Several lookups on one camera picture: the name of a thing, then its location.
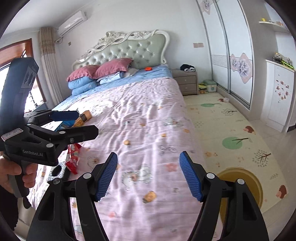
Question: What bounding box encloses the red snack wrapper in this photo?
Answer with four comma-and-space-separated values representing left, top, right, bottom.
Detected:
65, 143, 82, 175

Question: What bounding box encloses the blue cardboard box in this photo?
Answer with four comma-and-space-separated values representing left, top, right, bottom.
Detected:
42, 120, 75, 132

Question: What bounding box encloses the yellow trash bin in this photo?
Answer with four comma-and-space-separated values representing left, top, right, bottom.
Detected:
217, 167, 263, 224

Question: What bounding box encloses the person's left hand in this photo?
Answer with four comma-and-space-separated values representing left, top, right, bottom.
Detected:
0, 153, 38, 194

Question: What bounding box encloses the grey square foam pad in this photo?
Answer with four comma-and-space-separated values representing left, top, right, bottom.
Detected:
47, 162, 70, 183

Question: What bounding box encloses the folded blue duvet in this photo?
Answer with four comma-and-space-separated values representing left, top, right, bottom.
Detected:
68, 71, 125, 96

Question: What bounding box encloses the left maroon pillow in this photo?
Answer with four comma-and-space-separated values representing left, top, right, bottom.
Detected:
66, 65, 100, 82

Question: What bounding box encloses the maroon pillow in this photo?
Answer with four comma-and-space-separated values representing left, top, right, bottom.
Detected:
92, 58, 132, 79
66, 65, 100, 82

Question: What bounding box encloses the right maroon pillow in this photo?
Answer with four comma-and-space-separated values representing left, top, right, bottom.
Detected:
92, 58, 132, 79

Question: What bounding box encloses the beige curtain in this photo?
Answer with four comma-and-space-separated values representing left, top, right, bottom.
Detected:
39, 27, 63, 105

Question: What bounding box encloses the cartoon play mat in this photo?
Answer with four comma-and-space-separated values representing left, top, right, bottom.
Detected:
184, 92, 288, 213

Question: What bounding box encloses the bed with tufted headboard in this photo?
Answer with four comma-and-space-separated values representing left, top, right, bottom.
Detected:
28, 29, 223, 241

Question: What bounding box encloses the pink patterned quilt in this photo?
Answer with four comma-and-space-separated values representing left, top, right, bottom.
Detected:
30, 77, 223, 241

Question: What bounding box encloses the white air conditioner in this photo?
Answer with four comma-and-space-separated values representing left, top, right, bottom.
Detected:
57, 11, 87, 37

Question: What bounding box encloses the white side cabinet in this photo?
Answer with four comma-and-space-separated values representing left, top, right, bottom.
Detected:
260, 60, 295, 133

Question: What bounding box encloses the green white storage box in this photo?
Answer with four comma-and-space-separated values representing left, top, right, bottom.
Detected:
203, 80, 217, 92

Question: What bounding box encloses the grey bedside table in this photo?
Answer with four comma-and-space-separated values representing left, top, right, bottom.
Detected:
171, 69, 198, 96

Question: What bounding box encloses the black item on nightstand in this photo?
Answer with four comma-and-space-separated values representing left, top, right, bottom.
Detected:
180, 64, 196, 72

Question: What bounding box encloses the white sliding wardrobe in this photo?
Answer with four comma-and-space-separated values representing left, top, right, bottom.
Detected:
197, 0, 254, 108

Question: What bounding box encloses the window with brown frame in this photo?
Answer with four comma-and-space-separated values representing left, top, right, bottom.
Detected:
1, 39, 48, 114

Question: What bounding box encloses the wall shelf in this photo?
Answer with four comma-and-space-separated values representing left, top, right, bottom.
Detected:
259, 21, 290, 34

